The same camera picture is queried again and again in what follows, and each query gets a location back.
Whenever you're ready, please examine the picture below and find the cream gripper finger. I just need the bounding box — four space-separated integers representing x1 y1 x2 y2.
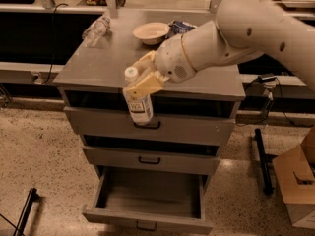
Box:
125 71 169 98
132 51 157 74

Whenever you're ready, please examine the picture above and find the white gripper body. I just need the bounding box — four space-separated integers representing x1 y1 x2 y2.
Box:
154 34 197 83

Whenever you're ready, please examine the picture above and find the clear plastic bottle white cap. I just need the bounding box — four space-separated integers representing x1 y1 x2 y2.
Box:
123 67 153 126

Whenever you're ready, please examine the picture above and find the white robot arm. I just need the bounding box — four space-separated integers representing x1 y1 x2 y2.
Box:
124 0 315 98

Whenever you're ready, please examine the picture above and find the grey top drawer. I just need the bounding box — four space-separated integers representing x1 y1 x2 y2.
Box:
65 90 234 146

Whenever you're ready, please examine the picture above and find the grey drawer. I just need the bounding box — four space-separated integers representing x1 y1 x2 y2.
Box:
65 90 234 146
83 135 220 175
83 167 213 235

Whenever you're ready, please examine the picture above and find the grey drawer cabinet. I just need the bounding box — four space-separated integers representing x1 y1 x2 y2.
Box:
54 9 245 172

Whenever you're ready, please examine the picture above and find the crumpled clear plastic bottle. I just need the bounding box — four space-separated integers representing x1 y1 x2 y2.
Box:
82 16 110 47

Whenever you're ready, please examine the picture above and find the grey middle drawer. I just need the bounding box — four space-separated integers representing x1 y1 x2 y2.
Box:
83 135 220 175

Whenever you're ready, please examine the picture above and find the grey bottom drawer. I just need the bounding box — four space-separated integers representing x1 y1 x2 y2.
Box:
83 167 213 235

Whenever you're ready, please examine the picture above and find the white paper bowl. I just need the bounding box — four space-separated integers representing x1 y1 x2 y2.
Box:
133 22 170 45

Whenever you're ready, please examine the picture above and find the blue chip bag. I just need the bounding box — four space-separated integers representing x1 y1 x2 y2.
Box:
167 20 196 37

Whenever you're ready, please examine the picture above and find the black power adapter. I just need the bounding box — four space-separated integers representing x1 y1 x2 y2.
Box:
258 73 277 83

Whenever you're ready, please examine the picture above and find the black metal bar right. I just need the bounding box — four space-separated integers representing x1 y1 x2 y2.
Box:
255 128 274 195

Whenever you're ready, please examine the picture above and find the black metal bar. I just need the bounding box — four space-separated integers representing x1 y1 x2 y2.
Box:
255 128 274 195
13 188 39 236

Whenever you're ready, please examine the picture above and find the brown cardboard box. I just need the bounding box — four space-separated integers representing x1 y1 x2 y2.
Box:
273 128 315 229

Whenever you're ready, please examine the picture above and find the black metal bar left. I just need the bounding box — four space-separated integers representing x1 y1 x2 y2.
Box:
13 188 39 236

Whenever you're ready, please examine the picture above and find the black cable left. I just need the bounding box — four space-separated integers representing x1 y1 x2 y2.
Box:
41 3 70 85

